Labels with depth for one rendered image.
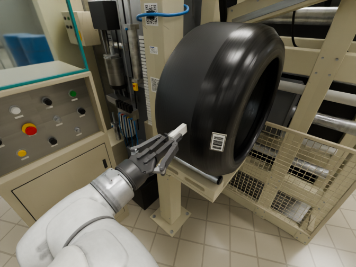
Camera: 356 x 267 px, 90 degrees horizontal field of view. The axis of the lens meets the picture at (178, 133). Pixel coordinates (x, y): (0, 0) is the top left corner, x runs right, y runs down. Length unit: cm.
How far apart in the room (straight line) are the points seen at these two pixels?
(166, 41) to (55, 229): 71
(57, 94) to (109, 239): 85
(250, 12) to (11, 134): 120
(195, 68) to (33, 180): 94
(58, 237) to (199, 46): 56
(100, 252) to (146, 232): 144
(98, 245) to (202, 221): 150
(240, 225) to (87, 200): 154
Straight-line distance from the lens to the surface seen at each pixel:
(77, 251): 29
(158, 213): 178
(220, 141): 53
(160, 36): 84
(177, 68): 59
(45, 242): 41
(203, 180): 88
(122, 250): 30
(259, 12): 104
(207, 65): 54
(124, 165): 44
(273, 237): 186
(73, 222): 38
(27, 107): 104
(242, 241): 175
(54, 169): 115
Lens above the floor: 152
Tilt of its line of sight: 34 degrees down
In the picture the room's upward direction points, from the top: straight up
